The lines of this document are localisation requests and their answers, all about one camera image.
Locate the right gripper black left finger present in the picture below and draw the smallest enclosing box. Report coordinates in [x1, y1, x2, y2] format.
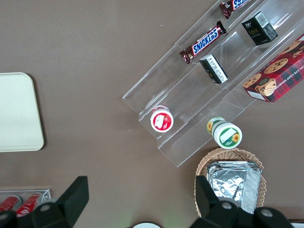
[30, 175, 90, 228]

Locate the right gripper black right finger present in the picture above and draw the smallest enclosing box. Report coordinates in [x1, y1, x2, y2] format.
[191, 175, 257, 228]

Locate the light tan wicker basket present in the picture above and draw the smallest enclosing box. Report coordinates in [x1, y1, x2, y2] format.
[194, 147, 268, 219]

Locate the beige plastic tray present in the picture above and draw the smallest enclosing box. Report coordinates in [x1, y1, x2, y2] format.
[0, 72, 45, 152]

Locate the clear acrylic bottle rack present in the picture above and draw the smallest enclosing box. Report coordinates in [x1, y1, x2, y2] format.
[0, 188, 52, 214]

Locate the red cola bottle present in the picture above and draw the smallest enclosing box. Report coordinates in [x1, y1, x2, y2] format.
[0, 195, 22, 212]
[16, 192, 44, 218]

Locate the aluminium foil container stack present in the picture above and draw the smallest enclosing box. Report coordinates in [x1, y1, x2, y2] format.
[206, 161, 262, 216]

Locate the green lid yogurt cup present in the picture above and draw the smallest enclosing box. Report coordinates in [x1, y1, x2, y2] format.
[206, 116, 243, 150]

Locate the red lid yogurt cup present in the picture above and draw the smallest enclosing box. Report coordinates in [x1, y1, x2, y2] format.
[150, 104, 174, 133]

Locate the clear acrylic stepped display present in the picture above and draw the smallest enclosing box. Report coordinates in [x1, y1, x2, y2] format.
[122, 0, 304, 168]

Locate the small black carton box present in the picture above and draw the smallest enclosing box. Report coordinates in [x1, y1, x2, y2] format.
[199, 54, 229, 85]
[241, 11, 279, 46]

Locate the red tartan cookie box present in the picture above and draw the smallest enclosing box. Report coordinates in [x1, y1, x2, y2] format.
[242, 33, 304, 104]

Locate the Snickers chocolate bar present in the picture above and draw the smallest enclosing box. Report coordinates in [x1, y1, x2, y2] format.
[179, 20, 227, 65]
[218, 0, 250, 20]

